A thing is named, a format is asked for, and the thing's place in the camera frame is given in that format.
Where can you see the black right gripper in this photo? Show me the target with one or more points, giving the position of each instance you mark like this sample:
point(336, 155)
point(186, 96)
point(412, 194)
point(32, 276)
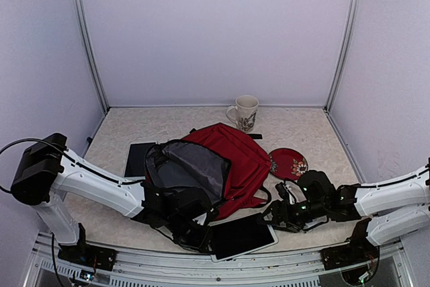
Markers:
point(276, 208)

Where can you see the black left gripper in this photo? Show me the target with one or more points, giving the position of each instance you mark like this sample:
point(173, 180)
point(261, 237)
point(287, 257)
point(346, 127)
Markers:
point(200, 244)

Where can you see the white tablet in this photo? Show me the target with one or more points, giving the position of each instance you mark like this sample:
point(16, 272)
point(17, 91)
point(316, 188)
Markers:
point(239, 237)
point(135, 164)

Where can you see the red student backpack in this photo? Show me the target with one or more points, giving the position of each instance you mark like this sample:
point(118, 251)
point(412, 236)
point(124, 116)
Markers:
point(226, 163)

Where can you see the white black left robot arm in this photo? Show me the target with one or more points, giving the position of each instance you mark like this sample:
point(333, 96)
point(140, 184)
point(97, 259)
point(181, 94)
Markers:
point(48, 167)

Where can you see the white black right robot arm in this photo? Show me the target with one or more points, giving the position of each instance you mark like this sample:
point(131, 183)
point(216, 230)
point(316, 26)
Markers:
point(382, 211)

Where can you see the red floral plate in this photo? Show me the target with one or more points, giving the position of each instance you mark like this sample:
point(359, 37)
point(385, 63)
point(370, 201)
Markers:
point(287, 164)

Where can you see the white patterned ceramic mug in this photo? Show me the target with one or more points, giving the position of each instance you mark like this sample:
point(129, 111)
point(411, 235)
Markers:
point(243, 112)

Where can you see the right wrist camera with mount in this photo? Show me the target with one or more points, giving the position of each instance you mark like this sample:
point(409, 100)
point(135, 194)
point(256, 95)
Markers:
point(284, 190)

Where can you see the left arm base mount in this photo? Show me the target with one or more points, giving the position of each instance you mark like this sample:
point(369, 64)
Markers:
point(88, 255)

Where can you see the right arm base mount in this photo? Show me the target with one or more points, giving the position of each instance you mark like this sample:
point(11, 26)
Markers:
point(357, 250)

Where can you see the aluminium front rail frame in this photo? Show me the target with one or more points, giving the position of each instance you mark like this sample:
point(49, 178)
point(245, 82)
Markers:
point(138, 267)

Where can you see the right aluminium corner post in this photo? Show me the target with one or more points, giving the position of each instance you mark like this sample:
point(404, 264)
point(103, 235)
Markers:
point(342, 58)

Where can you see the aluminium corner post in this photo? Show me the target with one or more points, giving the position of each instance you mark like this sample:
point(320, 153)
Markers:
point(342, 58)
point(89, 53)

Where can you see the left aluminium corner post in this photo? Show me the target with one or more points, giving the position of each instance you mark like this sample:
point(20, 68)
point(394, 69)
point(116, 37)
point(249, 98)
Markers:
point(89, 53)

